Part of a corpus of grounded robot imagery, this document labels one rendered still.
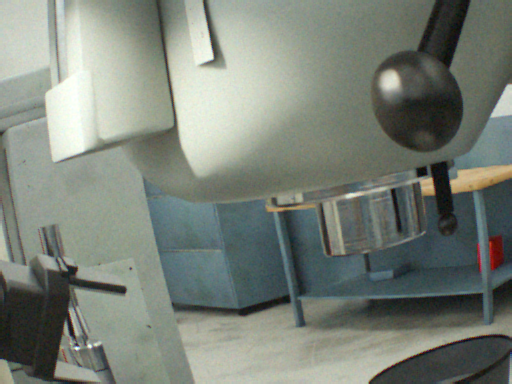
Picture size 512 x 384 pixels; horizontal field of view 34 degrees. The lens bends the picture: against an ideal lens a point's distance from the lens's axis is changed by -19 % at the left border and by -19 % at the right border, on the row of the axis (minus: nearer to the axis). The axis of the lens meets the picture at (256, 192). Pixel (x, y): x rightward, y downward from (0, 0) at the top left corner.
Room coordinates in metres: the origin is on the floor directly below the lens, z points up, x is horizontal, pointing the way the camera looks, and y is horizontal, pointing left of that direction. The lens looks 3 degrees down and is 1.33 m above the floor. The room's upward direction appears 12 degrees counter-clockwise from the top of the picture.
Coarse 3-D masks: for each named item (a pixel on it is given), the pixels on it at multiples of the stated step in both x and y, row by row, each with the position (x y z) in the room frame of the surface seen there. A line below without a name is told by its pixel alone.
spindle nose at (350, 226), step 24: (384, 192) 0.38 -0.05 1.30; (408, 192) 0.39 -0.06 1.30; (336, 216) 0.39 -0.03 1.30; (360, 216) 0.38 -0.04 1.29; (384, 216) 0.38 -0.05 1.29; (408, 216) 0.39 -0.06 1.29; (336, 240) 0.39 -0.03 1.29; (360, 240) 0.39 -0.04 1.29; (384, 240) 0.38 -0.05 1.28; (408, 240) 0.39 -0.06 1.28
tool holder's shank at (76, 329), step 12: (48, 228) 0.79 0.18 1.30; (48, 240) 0.79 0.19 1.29; (60, 240) 0.80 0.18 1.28; (48, 252) 0.79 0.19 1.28; (60, 252) 0.80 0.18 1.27; (72, 288) 0.80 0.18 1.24; (72, 300) 0.80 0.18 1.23; (72, 312) 0.79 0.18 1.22; (72, 324) 0.79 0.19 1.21; (84, 324) 0.80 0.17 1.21; (72, 336) 0.79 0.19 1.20; (84, 336) 0.80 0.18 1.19
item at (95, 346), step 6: (66, 342) 0.81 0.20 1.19; (90, 342) 0.80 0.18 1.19; (96, 342) 0.80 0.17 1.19; (60, 348) 0.79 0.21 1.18; (66, 348) 0.79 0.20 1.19; (72, 348) 0.78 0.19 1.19; (78, 348) 0.78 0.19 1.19; (84, 348) 0.78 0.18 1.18; (90, 348) 0.79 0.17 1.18; (96, 348) 0.79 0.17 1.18; (102, 348) 0.80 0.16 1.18; (66, 354) 0.79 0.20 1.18; (72, 354) 0.78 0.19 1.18; (78, 354) 0.78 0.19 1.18; (84, 354) 0.78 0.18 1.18; (90, 354) 0.78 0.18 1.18
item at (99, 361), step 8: (104, 352) 0.80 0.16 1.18; (64, 360) 0.80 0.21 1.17; (72, 360) 0.78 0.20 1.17; (80, 360) 0.78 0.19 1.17; (88, 360) 0.78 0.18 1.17; (96, 360) 0.79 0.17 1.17; (104, 360) 0.80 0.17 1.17; (88, 368) 0.78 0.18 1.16; (96, 368) 0.79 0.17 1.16; (104, 368) 0.79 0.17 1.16; (104, 376) 0.79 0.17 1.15; (112, 376) 0.80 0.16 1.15
